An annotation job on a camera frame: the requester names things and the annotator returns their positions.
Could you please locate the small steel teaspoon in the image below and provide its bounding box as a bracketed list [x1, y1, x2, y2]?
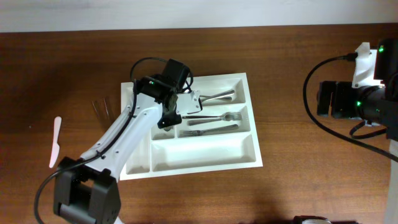
[164, 126, 173, 132]

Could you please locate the steel fork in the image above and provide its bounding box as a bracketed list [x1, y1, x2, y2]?
[182, 112, 243, 120]
[178, 124, 239, 138]
[187, 114, 243, 126]

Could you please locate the steel tablespoon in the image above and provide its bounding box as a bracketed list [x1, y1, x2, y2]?
[200, 90, 235, 102]
[216, 96, 232, 101]

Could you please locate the white plastic knife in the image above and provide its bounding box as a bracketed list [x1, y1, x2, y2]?
[49, 116, 62, 168]

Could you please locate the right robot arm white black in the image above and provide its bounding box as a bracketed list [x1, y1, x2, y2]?
[310, 39, 397, 223]

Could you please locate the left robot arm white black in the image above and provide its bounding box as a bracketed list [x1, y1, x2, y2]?
[53, 59, 193, 223]

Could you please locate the white plastic cutlery tray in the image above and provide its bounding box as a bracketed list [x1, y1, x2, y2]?
[120, 73, 263, 180]

